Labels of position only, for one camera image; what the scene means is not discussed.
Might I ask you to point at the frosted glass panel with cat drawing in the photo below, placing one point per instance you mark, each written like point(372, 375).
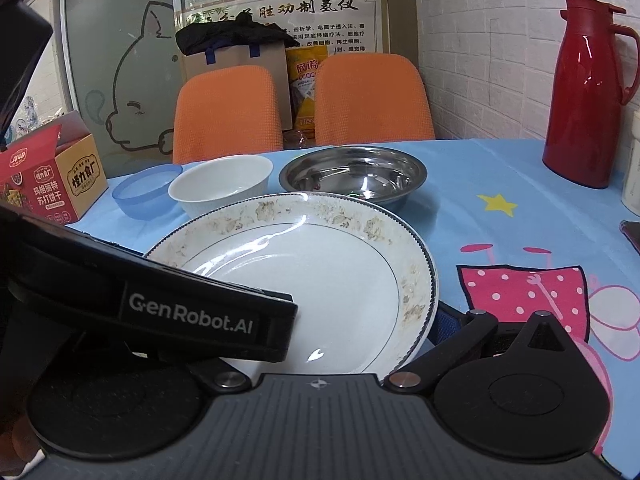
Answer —
point(115, 60)

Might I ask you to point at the white ceramic bowl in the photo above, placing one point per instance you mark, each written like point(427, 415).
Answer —
point(220, 185)

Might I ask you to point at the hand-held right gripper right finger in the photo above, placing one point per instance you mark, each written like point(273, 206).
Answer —
point(450, 329)

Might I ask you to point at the blue plastic bowl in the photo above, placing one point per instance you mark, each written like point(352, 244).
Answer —
point(142, 195)

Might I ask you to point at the floral rimmed white plate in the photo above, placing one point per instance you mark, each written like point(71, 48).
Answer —
point(330, 280)

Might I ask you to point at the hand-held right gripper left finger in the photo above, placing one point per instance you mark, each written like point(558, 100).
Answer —
point(212, 376)

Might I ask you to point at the blue printed tablecloth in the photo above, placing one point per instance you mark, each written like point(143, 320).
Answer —
point(500, 240)

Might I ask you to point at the white container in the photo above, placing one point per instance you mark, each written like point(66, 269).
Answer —
point(632, 165)

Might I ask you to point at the red and tan cracker box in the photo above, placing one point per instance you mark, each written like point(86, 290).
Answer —
point(35, 180)

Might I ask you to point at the red thermos jug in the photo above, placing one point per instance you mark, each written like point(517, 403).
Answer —
point(580, 110)

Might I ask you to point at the dark object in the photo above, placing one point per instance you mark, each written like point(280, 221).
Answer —
point(22, 60)

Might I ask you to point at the yellow snack bag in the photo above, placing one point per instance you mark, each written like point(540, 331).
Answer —
point(302, 95)

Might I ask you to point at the dark phone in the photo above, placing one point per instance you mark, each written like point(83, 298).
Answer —
point(632, 234)

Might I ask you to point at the orange chair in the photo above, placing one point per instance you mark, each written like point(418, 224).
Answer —
point(370, 100)
point(225, 115)

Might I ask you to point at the wall poster with black writing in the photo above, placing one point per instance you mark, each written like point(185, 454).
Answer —
point(320, 15)

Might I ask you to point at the stainless steel bowl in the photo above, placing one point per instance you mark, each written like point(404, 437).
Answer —
point(360, 175)

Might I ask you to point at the black cloth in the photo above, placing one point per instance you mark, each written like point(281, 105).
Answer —
point(225, 35)

